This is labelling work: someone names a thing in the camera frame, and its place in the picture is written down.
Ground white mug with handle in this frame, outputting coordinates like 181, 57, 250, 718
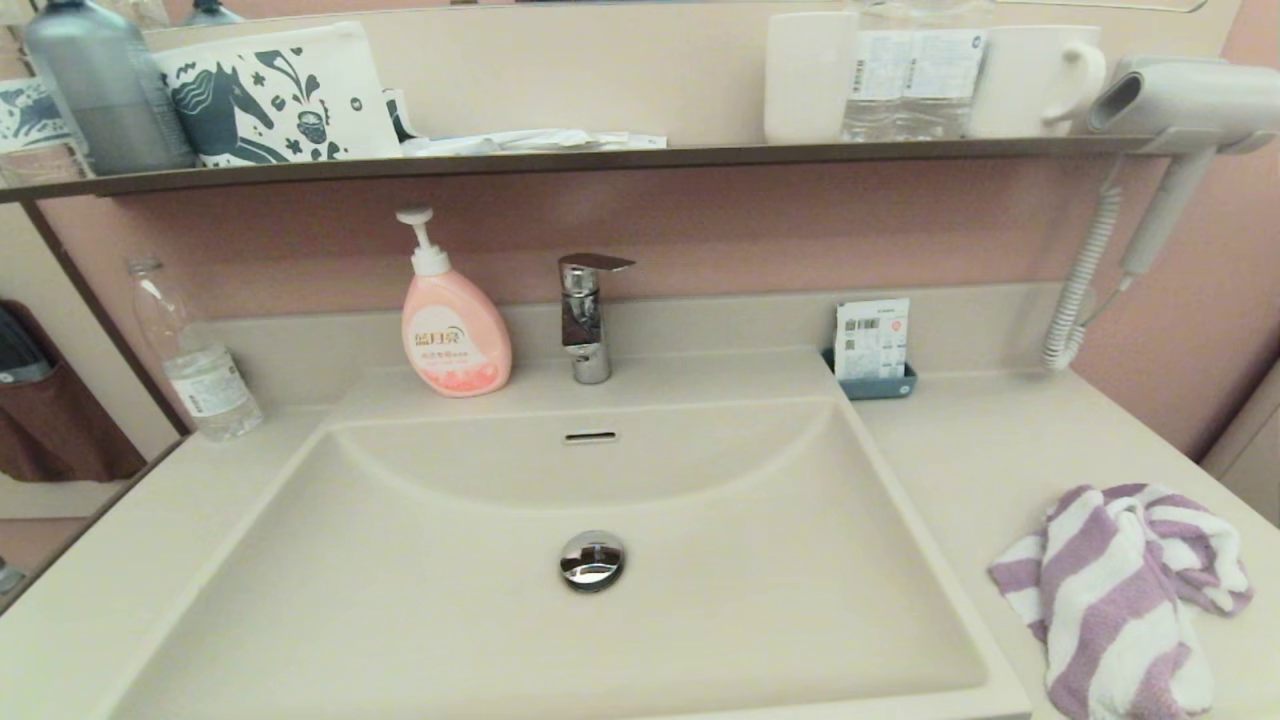
966, 24, 1109, 138

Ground white cup without handle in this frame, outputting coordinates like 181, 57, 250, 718
764, 10, 861, 144

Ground blue small tray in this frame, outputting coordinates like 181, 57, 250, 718
822, 346, 918, 401

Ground chrome faucet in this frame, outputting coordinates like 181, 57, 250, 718
557, 252, 637, 386

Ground purple white striped towel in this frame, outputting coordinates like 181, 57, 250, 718
988, 484, 1255, 720

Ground clear wrapped white packets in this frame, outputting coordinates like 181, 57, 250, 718
400, 127, 668, 157

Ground grey metallic bottle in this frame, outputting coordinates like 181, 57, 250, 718
22, 0, 197, 177

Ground dark brown wall shelf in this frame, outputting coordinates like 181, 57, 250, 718
0, 135, 1181, 204

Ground white pouch with horse print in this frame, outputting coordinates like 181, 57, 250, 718
150, 20, 403, 168

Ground clear water bottle without cap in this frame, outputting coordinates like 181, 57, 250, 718
124, 256, 265, 443

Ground beige sink basin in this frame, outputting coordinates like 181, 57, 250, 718
95, 345, 1036, 720

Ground wall mirror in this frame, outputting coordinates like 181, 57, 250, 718
140, 0, 1246, 146

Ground white coiled dryer cord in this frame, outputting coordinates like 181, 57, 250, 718
1042, 155, 1141, 373

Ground pink soap pump bottle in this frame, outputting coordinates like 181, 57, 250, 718
394, 206, 514, 399

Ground white hair dryer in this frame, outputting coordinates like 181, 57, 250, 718
1086, 55, 1280, 279

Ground chrome drain stopper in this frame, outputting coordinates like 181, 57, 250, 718
558, 530, 627, 595

